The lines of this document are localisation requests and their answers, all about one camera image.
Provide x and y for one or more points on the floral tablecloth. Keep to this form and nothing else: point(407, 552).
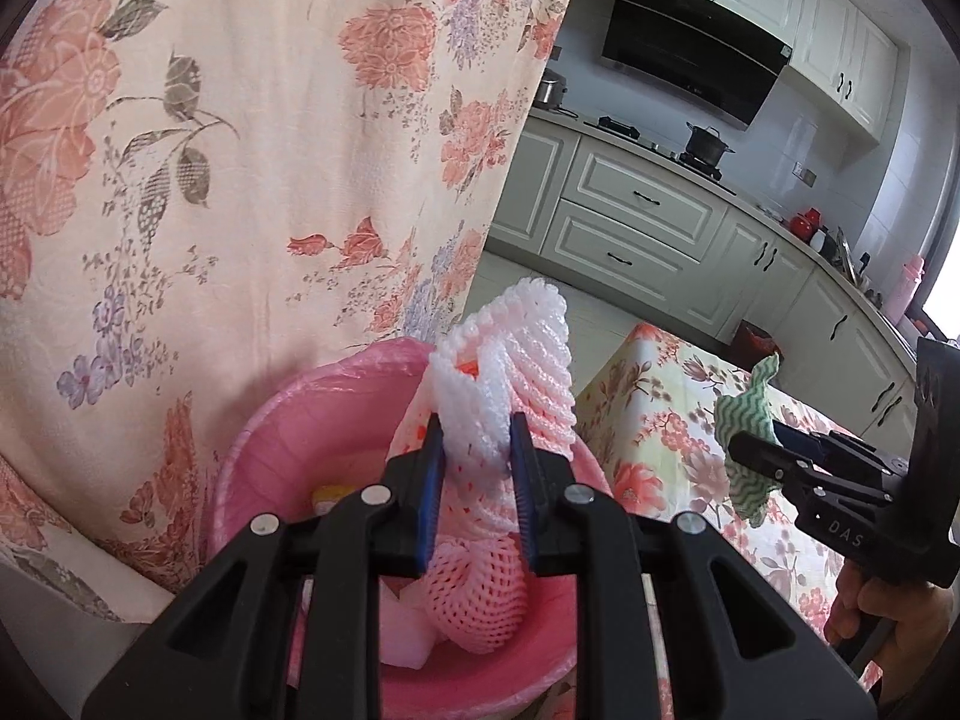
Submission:
point(648, 417)

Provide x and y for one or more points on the dark red floor bin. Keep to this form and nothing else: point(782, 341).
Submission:
point(750, 345)

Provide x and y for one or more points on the person's right hand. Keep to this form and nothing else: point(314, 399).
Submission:
point(923, 615)

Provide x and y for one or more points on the black gas stove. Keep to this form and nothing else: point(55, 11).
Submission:
point(633, 134)

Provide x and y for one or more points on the steel pressure cooker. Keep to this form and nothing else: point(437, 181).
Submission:
point(551, 90)

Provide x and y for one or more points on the pink thermos bottle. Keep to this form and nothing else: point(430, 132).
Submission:
point(896, 303)

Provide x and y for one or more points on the white lower kitchen cabinets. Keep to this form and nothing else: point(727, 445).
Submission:
point(651, 236)

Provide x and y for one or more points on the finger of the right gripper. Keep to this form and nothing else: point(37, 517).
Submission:
point(839, 452)
point(795, 471)

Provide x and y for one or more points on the white foam block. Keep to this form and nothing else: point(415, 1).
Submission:
point(406, 634)

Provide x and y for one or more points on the pink trash bin with bag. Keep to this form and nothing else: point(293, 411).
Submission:
point(334, 425)

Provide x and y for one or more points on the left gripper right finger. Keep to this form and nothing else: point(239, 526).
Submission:
point(670, 619)

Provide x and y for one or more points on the white upper kitchen cabinets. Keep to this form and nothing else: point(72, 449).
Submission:
point(837, 49)

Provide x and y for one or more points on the red kettle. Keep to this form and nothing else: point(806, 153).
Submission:
point(805, 224)

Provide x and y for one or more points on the floral curtain cloth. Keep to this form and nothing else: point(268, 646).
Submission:
point(200, 197)

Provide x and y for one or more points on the black range hood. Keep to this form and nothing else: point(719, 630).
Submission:
point(701, 48)

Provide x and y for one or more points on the black cooking pot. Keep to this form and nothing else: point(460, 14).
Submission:
point(706, 145)

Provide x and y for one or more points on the tall pink foam fruit net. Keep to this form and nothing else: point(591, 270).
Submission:
point(512, 356)

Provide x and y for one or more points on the yellow sponge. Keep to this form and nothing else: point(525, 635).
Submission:
point(325, 498)

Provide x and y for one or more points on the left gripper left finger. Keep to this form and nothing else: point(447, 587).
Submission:
point(284, 621)

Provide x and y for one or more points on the white kitchen cabinets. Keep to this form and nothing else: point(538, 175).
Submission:
point(837, 49)
point(651, 236)

